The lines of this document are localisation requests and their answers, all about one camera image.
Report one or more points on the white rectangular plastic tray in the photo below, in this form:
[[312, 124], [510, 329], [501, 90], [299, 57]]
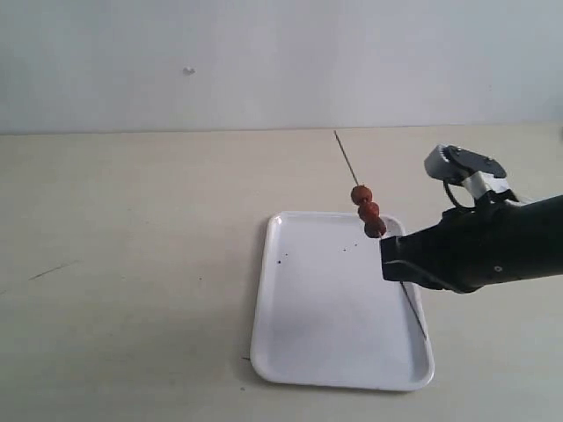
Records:
[[326, 317]]

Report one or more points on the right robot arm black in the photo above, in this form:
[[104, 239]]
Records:
[[538, 238]]

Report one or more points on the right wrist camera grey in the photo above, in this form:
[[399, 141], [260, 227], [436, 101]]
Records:
[[481, 176]]

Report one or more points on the dark red cherry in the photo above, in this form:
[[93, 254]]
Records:
[[375, 228]]

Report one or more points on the thin metal skewer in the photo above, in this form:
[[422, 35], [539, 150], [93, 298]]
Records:
[[345, 156]]

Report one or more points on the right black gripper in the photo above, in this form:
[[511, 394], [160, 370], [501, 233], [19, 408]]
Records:
[[461, 253]]

